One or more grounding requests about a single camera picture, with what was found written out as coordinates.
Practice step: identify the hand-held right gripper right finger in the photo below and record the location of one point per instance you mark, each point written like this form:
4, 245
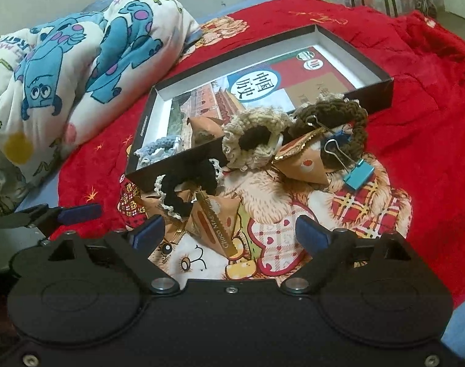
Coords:
310, 234

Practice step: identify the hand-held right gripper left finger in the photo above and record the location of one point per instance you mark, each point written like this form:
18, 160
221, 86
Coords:
146, 232

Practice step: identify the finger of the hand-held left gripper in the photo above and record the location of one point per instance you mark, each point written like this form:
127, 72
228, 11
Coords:
83, 212

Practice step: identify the brown crochet scrunchie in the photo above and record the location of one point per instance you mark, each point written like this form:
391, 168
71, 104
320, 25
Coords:
356, 122

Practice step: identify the shallow black cardboard box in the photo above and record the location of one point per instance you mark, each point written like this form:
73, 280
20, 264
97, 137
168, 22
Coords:
370, 94

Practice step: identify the triangular brown snack packet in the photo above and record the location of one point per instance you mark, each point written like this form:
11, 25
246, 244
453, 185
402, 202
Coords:
213, 229
203, 130
148, 202
301, 164

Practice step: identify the black crochet scrunchie white edge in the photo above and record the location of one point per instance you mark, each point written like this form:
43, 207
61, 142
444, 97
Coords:
186, 191

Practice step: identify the large blue binder clip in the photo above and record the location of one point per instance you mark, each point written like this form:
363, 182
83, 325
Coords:
356, 176

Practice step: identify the light blue crochet scrunchie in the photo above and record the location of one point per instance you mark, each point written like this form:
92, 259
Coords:
156, 147

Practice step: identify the small blue binder clip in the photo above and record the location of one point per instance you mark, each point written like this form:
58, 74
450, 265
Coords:
345, 134

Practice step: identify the beige crochet scrunchie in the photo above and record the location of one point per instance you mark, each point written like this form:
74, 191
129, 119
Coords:
232, 139

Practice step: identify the white cartoon monster blanket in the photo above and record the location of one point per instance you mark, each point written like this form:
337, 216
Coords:
64, 76

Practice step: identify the red plush blanket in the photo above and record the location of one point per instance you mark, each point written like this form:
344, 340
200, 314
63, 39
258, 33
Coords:
427, 122

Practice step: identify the striped dark round object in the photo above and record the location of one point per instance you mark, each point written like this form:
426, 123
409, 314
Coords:
425, 7

